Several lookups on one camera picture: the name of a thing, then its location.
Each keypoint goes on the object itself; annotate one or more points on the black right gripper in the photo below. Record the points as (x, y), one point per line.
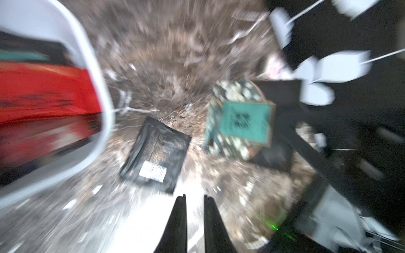
(356, 145)

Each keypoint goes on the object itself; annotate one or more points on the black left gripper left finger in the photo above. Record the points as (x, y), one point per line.
(174, 238)

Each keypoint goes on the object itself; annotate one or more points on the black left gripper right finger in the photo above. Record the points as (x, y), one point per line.
(216, 237)

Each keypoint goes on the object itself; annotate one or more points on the green jasmine tea bag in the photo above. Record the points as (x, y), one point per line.
(239, 120)

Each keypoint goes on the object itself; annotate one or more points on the orange red foil tea bag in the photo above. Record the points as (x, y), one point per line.
(31, 91)

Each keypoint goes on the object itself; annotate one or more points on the pink red tea bag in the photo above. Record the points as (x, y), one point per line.
(24, 142)

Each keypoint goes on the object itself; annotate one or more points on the black tea bag barcode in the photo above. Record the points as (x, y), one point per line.
(157, 157)

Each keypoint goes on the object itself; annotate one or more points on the playing card box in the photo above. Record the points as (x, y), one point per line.
(273, 67)

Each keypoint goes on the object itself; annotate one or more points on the white storage box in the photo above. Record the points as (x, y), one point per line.
(46, 32)

